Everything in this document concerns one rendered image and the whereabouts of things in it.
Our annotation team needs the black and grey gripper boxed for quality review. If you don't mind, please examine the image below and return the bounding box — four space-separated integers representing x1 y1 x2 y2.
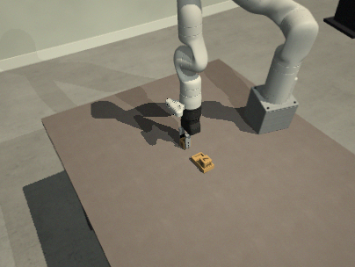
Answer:
165 92 202 148

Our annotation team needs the orange open tray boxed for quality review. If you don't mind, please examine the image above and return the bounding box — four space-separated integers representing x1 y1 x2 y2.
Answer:
192 152 214 173

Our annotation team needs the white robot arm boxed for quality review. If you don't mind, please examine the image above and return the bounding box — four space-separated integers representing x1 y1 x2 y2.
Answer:
173 0 319 105

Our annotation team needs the orange number cube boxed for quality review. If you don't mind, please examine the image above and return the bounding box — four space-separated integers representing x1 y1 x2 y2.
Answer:
199 155 212 169
179 137 185 149

